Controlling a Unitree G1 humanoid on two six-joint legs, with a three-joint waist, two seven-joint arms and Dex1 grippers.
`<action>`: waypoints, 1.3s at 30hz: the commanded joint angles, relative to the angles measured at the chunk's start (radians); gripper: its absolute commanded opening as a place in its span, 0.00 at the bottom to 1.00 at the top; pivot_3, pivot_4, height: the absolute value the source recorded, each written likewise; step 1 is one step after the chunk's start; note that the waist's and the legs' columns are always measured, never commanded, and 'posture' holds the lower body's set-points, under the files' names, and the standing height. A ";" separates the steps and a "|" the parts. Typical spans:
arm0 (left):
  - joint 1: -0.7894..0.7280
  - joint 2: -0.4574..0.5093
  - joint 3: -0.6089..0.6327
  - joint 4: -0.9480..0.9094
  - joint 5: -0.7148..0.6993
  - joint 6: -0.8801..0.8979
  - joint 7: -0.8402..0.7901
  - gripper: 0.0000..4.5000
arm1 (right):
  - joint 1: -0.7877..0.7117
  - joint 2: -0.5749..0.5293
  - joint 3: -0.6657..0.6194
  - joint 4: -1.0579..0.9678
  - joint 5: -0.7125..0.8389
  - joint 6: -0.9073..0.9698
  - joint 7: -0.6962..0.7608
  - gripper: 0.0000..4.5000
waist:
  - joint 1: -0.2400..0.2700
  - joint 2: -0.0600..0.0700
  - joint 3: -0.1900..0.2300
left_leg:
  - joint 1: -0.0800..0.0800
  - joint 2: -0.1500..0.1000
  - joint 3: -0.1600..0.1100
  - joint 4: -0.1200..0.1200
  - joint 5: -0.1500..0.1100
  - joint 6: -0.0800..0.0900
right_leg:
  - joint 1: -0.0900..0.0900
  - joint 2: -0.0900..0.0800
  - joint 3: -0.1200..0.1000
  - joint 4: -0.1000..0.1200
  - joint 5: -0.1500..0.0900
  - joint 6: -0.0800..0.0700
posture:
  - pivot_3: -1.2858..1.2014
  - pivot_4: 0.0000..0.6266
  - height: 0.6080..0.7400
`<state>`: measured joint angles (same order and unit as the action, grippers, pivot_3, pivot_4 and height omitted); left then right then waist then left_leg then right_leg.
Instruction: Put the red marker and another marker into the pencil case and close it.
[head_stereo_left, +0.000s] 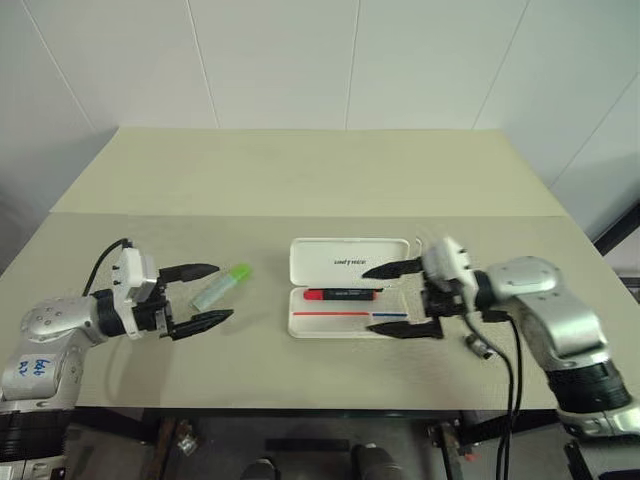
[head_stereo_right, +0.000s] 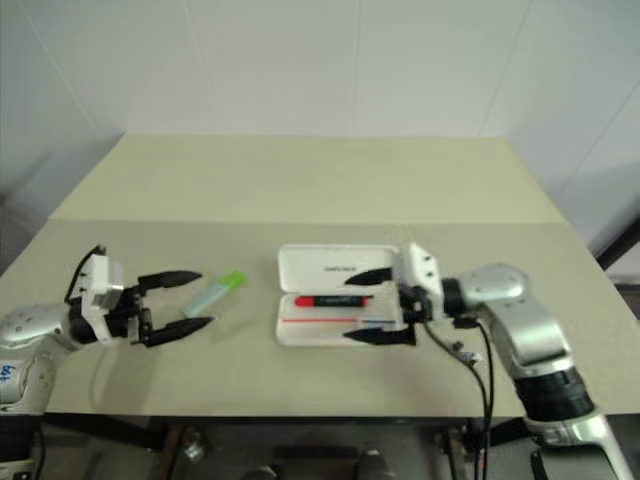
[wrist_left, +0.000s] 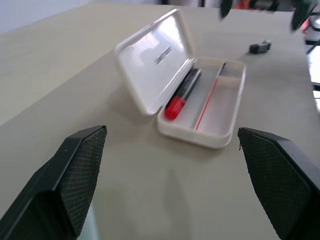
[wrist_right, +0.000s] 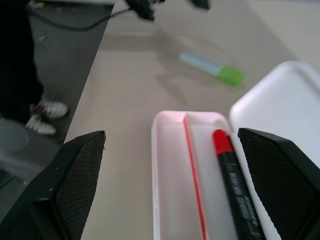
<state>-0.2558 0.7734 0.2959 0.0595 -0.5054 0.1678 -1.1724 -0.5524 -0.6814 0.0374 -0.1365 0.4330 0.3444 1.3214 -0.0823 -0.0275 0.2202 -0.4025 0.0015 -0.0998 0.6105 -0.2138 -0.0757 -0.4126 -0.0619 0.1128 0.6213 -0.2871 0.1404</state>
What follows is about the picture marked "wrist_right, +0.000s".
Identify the person's dark trouser leg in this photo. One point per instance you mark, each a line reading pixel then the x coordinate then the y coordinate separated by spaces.
pixel 17 62

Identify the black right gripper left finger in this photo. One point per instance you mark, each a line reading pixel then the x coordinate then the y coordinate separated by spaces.
pixel 62 187

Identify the white plastic pencil case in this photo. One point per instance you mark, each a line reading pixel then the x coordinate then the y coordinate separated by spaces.
pixel 175 175

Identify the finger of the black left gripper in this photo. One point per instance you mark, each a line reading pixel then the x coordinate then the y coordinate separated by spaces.
pixel 145 10
pixel 201 3

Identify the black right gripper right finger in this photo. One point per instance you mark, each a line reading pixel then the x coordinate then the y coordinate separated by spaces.
pixel 280 180

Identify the red-capped black marker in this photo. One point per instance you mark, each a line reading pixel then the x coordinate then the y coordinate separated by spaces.
pixel 230 170

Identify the green-capped pale blue marker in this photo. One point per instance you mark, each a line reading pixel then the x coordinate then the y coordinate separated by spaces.
pixel 212 67

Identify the white sneaker with red trim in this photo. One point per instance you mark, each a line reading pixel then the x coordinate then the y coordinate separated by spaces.
pixel 51 107
pixel 40 125

